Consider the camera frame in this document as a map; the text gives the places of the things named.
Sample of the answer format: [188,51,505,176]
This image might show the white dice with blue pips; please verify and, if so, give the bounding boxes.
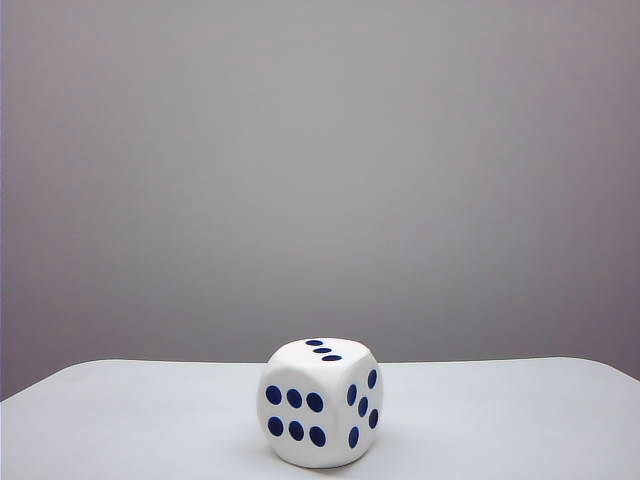
[255,338,383,470]

